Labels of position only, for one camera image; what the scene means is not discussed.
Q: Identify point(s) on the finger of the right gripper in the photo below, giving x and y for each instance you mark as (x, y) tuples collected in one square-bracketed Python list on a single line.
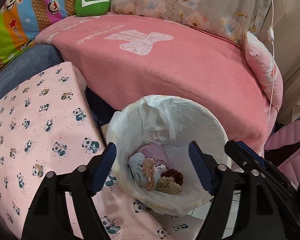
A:
[(273, 177), (250, 151)]

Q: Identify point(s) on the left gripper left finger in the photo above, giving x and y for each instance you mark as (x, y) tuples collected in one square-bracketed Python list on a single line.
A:
[(48, 218)]

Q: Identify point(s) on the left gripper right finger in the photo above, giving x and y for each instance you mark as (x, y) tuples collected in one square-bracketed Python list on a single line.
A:
[(263, 212)]

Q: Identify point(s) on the dark red velvet scrunchie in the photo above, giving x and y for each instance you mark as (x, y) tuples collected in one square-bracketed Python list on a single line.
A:
[(176, 175)]

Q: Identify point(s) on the beige stocking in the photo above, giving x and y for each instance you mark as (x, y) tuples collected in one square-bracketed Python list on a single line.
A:
[(168, 185)]

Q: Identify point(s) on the purple cloth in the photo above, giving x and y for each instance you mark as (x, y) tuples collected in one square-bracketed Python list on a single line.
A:
[(156, 152)]

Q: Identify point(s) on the beige scrunchie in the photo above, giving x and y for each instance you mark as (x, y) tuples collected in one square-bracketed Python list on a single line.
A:
[(148, 171)]

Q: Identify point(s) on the grey sock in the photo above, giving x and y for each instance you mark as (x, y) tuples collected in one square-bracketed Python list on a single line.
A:
[(135, 163)]

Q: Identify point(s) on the white lined trash bin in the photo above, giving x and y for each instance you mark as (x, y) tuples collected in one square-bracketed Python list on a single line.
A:
[(172, 122)]

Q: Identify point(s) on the pink quilted chair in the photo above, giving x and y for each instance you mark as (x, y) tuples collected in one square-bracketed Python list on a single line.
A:
[(282, 149)]

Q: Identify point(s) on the pink small pillow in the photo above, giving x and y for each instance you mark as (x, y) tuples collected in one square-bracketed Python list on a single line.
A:
[(265, 69)]

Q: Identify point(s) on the pink panda print sheet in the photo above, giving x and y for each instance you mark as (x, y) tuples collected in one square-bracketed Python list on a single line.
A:
[(46, 125)]

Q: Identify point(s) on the beige curtain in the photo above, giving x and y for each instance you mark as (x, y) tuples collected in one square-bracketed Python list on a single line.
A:
[(276, 23)]

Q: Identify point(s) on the floral grey quilt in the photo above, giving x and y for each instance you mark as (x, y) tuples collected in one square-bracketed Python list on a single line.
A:
[(229, 19)]

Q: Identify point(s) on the pink blanket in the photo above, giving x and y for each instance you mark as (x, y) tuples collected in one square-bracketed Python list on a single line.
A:
[(126, 57)]

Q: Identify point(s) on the blue grey cushion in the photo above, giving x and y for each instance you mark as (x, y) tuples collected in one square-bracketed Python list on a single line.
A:
[(33, 61)]

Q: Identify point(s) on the green swoosh cushion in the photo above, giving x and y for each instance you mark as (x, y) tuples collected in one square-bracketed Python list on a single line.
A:
[(85, 8)]

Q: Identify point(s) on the colourful monkey print pillow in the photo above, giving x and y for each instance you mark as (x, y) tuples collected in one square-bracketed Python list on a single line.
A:
[(22, 20)]

